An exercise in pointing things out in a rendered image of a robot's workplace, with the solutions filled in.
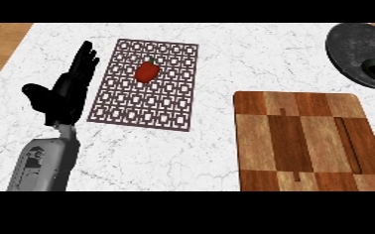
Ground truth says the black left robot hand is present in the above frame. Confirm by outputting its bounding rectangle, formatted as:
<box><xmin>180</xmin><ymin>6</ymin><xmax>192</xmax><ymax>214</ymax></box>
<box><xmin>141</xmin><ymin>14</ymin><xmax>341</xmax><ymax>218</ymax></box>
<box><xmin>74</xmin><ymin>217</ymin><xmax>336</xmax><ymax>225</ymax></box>
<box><xmin>20</xmin><ymin>40</ymin><xmax>100</xmax><ymax>127</ymax></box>

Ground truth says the wooden cutting board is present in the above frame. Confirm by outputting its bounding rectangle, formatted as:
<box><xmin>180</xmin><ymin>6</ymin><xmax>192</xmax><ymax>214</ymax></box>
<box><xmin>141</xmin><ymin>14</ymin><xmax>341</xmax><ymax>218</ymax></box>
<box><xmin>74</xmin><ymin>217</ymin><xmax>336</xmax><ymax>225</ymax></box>
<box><xmin>231</xmin><ymin>90</ymin><xmax>375</xmax><ymax>192</ymax></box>

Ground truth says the dark grey pan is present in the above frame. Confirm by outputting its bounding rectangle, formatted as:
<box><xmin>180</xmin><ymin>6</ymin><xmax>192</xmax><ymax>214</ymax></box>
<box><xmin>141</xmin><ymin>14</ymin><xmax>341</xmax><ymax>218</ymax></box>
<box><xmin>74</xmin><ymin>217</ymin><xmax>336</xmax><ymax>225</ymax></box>
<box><xmin>323</xmin><ymin>23</ymin><xmax>375</xmax><ymax>89</ymax></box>

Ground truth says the brown patterned placemat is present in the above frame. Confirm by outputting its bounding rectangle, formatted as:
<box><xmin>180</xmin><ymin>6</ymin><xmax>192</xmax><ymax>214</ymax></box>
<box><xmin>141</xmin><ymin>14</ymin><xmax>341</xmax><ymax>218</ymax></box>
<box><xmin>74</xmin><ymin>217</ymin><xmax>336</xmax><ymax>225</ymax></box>
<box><xmin>87</xmin><ymin>38</ymin><xmax>200</xmax><ymax>133</ymax></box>

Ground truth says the red bell pepper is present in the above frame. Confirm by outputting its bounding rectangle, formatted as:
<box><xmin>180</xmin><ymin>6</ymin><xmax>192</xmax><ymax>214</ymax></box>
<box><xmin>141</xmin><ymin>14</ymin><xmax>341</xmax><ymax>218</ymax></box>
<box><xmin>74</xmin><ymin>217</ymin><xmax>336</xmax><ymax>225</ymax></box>
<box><xmin>133</xmin><ymin>58</ymin><xmax>161</xmax><ymax>84</ymax></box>

